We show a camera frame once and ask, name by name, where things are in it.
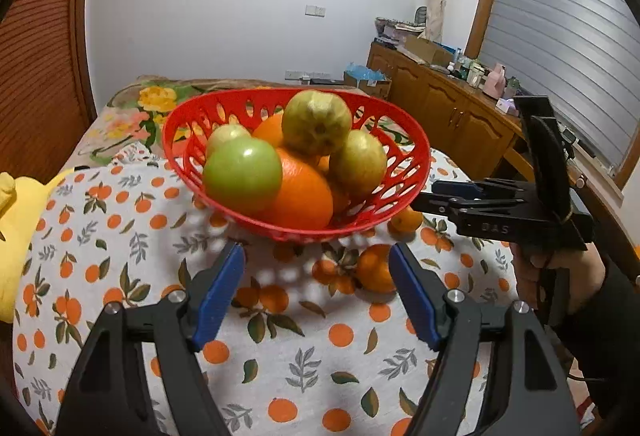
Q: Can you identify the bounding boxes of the stack of papers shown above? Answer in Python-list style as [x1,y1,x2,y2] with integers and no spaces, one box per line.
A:
[375,17,426,42]

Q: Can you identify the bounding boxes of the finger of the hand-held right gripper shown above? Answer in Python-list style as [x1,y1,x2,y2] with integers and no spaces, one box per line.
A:
[432,178,536,200]
[410,193,531,217]

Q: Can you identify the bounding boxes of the small yellow-green guava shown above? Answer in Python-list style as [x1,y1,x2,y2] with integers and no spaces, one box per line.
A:
[329,129,388,197]

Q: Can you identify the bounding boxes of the open cardboard box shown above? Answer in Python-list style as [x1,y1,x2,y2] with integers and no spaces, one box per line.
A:
[404,34,453,66]

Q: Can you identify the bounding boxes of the pink bottle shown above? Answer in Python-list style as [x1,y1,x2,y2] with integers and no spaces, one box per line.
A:
[484,64,507,97]

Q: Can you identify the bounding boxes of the long wooden cabinet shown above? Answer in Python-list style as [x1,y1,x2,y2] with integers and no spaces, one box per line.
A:
[367,41,640,257]

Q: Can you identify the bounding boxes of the person's right forearm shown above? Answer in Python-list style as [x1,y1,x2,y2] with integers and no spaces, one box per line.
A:
[550,261,640,417]

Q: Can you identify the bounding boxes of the orange-print white tablecloth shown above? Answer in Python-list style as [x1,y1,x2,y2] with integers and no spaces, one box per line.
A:
[12,148,526,436]

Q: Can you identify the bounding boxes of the large yellow-green guava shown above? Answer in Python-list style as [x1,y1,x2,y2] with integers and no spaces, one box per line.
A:
[281,90,353,157]

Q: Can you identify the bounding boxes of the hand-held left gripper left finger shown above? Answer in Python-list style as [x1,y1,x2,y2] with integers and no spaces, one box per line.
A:
[55,240,247,436]

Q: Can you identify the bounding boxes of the grey window blinds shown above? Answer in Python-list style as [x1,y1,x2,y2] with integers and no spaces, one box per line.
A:
[480,0,640,177]

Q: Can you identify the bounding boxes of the medium orange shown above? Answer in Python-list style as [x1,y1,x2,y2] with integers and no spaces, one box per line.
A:
[252,113,286,149]

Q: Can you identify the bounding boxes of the large orange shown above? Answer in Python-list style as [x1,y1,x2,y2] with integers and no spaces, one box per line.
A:
[257,147,335,229]

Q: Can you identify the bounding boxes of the cardboard box with blue bags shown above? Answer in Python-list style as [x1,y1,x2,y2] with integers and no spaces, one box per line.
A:
[344,62,393,99]

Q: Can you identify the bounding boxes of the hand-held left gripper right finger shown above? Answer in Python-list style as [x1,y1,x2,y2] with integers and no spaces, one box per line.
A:
[389,242,583,436]

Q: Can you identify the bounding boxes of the green apple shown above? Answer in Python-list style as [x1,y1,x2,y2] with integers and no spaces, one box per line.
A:
[206,124,252,157]
[202,137,283,216]

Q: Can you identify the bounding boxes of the yellow plush pillow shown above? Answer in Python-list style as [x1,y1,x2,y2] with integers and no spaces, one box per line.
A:
[0,171,76,323]

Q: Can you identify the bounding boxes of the person's right hand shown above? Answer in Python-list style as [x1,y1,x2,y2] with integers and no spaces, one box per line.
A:
[514,243,608,324]

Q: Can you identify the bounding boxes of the red perforated plastic basket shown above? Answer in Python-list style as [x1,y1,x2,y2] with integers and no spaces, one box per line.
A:
[161,87,432,244]

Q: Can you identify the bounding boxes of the brown louvered door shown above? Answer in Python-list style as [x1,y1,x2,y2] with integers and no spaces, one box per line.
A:
[0,0,98,177]

